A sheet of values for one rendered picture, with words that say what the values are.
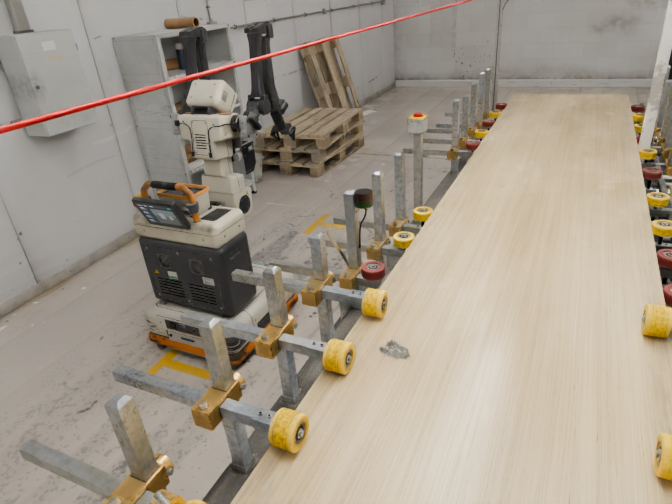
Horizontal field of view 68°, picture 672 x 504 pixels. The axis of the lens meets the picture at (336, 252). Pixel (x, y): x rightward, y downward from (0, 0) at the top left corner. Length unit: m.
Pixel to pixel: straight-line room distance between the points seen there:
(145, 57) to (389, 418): 3.53
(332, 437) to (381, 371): 0.23
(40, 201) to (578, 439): 3.58
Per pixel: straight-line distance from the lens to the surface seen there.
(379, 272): 1.68
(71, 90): 3.87
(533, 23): 9.41
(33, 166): 3.97
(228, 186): 2.76
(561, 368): 1.35
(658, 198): 2.39
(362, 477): 1.08
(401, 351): 1.34
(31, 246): 4.01
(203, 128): 2.68
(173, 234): 2.59
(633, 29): 9.39
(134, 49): 4.29
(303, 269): 1.82
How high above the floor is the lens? 1.75
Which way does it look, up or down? 28 degrees down
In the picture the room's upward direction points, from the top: 5 degrees counter-clockwise
